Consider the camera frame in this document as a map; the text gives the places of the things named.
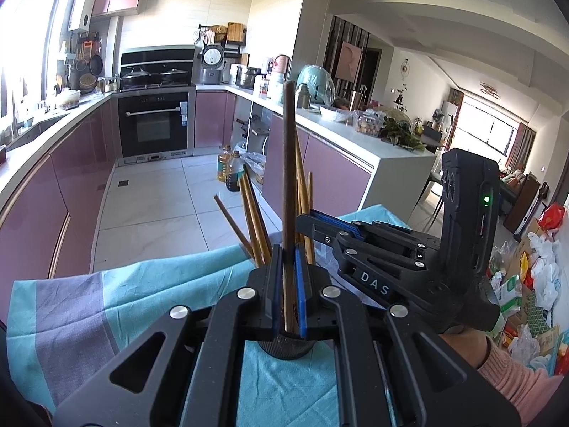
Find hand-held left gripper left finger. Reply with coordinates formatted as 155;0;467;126
52;244;285;427

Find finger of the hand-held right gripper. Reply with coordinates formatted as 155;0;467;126
294;213;428;269
310;209;442;255

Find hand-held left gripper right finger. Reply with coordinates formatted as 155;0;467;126
293;248;522;427

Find black mesh utensil holder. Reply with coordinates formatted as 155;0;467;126
258;247;317;362

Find person's right forearm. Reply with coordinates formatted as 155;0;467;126
440;327;565;427

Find pink kitchen peninsula counter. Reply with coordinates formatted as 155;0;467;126
193;84;438;227

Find dark wooden side cabinet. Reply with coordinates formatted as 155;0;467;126
502;173;541;234

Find red plastic bag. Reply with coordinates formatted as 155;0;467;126
538;203;566;231

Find white plastic bag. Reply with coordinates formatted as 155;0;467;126
529;231;562;310

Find cooking oil bottles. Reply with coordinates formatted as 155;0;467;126
226;150;244;193

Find curtained window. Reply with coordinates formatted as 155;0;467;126
453;100;536;158

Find clear food container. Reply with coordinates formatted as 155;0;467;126
356;111;385;136

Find white bowl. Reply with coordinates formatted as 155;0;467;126
320;106;352;123

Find green leafy plant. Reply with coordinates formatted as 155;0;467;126
380;118;427;152

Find green fan in plastic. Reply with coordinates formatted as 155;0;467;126
296;64;335;104

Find teal and grey tablecloth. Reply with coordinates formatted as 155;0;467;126
6;205;401;427

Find pink electric kettle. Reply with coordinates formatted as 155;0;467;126
272;54;292;85

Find steel stock pot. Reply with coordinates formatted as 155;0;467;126
235;65;262;89

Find black built-in oven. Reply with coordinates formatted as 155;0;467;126
111;86;196;165

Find silver rice cooker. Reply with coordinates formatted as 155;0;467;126
198;44;227;85

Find black wok with lid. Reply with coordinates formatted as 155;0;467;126
120;67;153;90
158;68;191;85

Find black range hood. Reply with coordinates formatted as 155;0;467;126
120;46;196;87

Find pink kitchen base cabinets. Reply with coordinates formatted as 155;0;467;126
0;93;118;285

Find white casserole dish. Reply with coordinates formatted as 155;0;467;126
55;90;81;110

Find kitchen sink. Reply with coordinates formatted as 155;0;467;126
6;113;69;149

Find white water heater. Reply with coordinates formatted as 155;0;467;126
68;0;99;33

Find kitchen window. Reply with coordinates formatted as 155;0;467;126
0;0;67;116

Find framed wall picture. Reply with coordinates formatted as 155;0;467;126
335;41;361;83

